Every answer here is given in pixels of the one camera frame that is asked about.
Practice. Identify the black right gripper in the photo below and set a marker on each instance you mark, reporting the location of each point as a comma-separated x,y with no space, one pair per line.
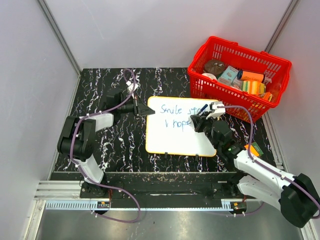
199,121

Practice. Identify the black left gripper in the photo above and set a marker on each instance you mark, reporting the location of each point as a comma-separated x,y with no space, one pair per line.
144,110

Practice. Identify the white blue whiteboard marker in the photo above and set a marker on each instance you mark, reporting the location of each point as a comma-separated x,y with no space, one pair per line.
200,112

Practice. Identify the yellow framed whiteboard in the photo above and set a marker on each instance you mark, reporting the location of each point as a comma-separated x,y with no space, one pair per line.
170,129

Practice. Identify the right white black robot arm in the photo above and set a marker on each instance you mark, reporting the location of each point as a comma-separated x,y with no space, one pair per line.
295,196

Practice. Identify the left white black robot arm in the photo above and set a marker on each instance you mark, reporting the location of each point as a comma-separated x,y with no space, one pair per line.
77,138

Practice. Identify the white round lid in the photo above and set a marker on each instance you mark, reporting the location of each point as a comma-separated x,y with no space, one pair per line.
212,77

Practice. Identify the red plastic shopping basket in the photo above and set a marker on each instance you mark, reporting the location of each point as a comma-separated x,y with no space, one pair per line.
276,72

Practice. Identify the teal white box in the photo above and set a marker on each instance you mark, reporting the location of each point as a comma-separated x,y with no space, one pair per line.
227,77

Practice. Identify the brown round package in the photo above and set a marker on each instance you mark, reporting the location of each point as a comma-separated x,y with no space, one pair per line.
215,67

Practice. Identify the orange sponge package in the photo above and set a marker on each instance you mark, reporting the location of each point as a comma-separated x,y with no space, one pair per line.
255,149

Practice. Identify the orange blue can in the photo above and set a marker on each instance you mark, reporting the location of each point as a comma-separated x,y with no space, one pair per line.
250,76

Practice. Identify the yellow green sponge pack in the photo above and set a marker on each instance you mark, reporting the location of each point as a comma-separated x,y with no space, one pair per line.
253,87

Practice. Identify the small orange box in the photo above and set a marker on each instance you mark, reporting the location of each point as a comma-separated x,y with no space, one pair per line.
266,96

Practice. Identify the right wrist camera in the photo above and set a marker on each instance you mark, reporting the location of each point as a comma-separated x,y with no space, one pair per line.
216,109

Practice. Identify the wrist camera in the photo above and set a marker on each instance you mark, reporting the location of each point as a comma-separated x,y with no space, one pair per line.
131,87
216,109

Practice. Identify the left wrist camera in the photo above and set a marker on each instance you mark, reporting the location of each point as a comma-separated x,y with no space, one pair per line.
131,87

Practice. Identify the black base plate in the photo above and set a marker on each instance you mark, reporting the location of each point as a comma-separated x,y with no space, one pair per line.
204,184

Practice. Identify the white slotted cable duct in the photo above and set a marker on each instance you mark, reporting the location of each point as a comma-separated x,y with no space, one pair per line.
148,204

